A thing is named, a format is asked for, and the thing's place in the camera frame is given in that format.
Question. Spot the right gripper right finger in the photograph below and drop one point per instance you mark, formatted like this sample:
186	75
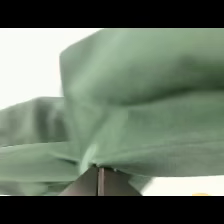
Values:
115	185

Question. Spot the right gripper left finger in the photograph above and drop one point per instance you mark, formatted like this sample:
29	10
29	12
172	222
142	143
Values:
85	185

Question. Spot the dark green shirt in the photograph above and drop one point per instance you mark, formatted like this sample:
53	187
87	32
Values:
143	100

